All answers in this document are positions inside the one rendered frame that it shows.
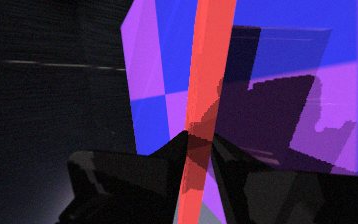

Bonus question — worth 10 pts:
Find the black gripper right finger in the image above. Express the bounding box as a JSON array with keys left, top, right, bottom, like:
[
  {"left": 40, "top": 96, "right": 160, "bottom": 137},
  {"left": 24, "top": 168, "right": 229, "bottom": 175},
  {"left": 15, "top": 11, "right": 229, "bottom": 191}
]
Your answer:
[{"left": 210, "top": 133, "right": 358, "bottom": 224}]

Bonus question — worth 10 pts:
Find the red box lid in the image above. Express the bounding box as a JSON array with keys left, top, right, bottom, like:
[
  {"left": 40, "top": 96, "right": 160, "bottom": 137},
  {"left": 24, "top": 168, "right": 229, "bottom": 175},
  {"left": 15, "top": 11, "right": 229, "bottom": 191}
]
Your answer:
[{"left": 178, "top": 0, "right": 236, "bottom": 224}]

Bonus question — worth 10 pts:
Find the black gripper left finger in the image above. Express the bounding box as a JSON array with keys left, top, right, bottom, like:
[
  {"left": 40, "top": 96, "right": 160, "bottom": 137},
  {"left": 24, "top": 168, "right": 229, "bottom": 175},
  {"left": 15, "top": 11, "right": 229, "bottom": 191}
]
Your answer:
[{"left": 67, "top": 130, "right": 188, "bottom": 224}]

